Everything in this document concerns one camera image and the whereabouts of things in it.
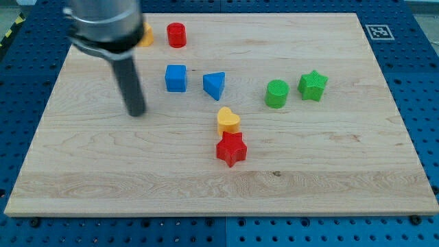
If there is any yellow hexagon block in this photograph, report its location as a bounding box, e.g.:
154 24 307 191
138 22 154 47

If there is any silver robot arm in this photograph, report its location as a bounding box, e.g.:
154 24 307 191
62 0 144 58

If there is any blue cube block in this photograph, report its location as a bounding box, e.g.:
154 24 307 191
165 64 187 92

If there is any yellow heart block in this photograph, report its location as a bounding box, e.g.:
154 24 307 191
217 106 241 136

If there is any wooden board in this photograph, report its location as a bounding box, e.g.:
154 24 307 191
5 13 438 217

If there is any red star block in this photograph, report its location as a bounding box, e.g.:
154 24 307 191
216 131 248 167

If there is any blue triangle block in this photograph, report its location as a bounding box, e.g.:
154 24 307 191
203 72 226 101

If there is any green cylinder block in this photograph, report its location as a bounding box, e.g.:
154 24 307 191
265 80 289 108

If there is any green star block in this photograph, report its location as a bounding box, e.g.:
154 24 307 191
298 70 329 102

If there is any red cylinder block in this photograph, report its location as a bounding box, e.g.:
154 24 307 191
167 23 187 48

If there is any black pusher rod tool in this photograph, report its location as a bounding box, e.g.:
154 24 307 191
111 57 146 117

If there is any white fiducial marker tag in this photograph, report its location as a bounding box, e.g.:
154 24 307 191
366 24 394 40

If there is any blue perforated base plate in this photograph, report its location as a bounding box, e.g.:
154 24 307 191
1 1 438 246

